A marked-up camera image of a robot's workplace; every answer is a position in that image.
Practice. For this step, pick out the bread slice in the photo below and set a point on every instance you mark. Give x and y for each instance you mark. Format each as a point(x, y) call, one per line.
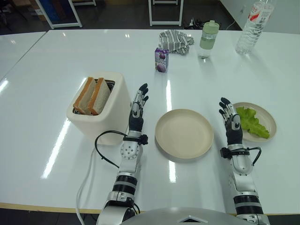
point(83, 97)
point(99, 98)

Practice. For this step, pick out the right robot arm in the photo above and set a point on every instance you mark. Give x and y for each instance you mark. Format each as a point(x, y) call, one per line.
point(245, 187)

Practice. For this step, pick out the cream toaster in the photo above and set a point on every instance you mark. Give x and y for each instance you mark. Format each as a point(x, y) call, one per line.
point(98, 126)

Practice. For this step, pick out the purple drink carton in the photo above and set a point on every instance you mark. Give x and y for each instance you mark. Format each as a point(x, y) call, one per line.
point(161, 60)

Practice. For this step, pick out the white frame table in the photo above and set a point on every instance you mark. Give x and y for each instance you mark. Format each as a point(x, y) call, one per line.
point(58, 14)
point(166, 12)

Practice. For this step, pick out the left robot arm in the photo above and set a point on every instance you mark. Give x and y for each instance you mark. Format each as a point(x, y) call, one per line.
point(125, 178)

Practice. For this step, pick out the clear plastic water bottle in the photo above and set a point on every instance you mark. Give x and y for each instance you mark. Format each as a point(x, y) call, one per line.
point(254, 27)

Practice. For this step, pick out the robot body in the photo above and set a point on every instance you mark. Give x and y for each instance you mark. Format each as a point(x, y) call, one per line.
point(185, 215)

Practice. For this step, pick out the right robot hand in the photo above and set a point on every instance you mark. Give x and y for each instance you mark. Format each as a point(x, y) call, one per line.
point(233, 133)

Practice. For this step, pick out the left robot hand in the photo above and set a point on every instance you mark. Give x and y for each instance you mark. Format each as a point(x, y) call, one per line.
point(136, 122)

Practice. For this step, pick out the striped cloth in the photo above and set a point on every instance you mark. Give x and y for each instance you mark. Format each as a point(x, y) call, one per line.
point(174, 41)

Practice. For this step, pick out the green lidded bottle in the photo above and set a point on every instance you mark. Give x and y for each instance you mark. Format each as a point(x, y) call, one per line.
point(208, 38)

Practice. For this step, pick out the green lettuce leaf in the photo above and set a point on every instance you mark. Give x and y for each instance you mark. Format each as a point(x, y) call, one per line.
point(252, 122)

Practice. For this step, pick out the cream plate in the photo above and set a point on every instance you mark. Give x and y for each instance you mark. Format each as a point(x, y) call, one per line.
point(184, 134)
point(266, 119)

